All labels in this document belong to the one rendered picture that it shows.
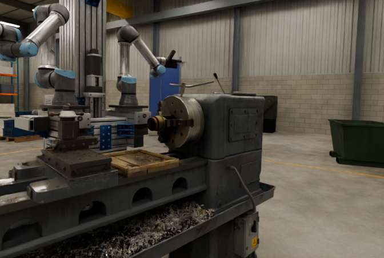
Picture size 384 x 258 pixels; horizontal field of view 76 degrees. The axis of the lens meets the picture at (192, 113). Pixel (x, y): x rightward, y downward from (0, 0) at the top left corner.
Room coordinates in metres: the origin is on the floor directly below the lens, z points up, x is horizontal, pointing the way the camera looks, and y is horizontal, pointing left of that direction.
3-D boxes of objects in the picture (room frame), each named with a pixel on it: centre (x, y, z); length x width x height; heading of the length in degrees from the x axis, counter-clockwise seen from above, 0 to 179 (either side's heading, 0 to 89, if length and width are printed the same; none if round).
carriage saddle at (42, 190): (1.04, 0.55, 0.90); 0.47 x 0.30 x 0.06; 45
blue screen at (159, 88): (8.35, 1.06, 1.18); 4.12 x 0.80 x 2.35; 21
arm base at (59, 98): (1.59, 0.82, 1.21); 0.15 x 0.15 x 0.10
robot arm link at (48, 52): (1.63, 0.95, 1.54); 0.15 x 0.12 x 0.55; 72
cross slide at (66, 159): (1.08, 0.53, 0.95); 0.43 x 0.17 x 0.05; 45
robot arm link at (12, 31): (1.38, 1.03, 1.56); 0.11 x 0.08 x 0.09; 162
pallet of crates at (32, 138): (7.11, 4.73, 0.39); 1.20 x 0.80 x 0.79; 157
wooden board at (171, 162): (1.29, 0.29, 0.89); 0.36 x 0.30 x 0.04; 45
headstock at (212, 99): (1.79, -0.19, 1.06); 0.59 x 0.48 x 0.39; 135
